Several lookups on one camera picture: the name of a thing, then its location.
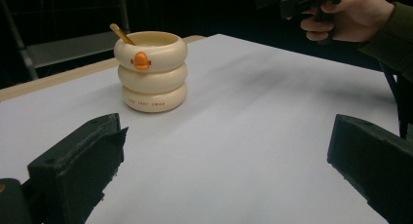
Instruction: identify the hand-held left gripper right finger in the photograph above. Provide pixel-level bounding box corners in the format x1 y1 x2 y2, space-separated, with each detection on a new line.
326 113 413 224

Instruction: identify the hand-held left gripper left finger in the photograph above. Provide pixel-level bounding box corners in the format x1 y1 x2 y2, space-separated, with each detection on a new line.
27 112 130 224

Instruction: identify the cream ringed pen holder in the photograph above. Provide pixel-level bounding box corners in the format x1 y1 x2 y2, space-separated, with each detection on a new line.
113 30 189 114

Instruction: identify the dark pencil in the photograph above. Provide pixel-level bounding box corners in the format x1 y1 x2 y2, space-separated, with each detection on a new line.
109 22 136 47

